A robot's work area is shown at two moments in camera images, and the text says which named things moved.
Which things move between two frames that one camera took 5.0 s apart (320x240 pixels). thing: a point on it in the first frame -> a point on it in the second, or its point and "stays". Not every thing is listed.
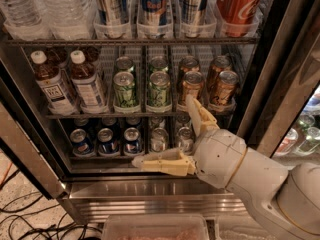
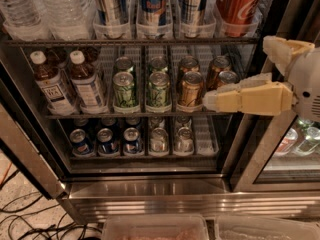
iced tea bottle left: [51, 83] stays
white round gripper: [218, 157] -> [307, 82]
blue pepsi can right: [132, 141] stays
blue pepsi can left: [81, 143] stays
